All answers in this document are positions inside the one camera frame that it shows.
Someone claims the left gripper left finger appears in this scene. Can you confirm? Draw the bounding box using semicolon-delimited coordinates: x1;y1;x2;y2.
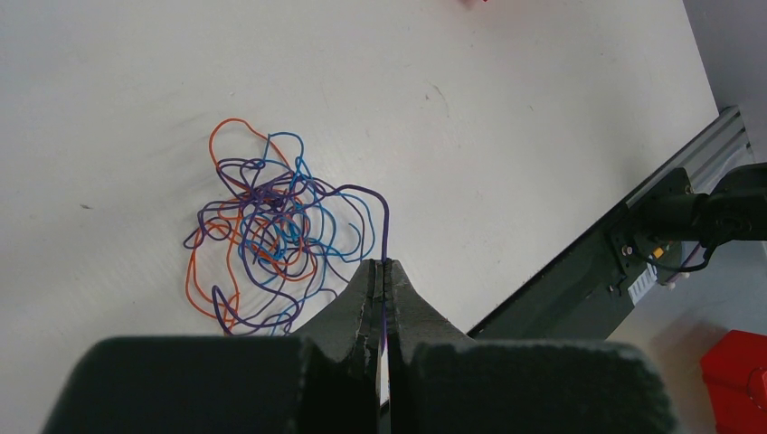
295;259;384;433

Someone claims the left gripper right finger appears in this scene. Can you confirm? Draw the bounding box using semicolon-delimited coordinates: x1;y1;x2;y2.
383;259;474;433

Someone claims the purple wire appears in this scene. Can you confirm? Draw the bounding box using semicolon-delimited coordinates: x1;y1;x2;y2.
183;157;391;361

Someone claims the orange wire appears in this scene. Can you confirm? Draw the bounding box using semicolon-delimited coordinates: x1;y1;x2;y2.
185;118;318;336

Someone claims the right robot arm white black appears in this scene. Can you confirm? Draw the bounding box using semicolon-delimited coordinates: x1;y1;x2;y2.
637;163;766;248

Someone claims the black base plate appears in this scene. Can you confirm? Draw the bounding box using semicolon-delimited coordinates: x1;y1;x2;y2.
467;167;696;343

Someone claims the right slotted cable duct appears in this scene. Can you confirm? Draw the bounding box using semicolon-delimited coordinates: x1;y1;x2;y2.
628;264;658;306

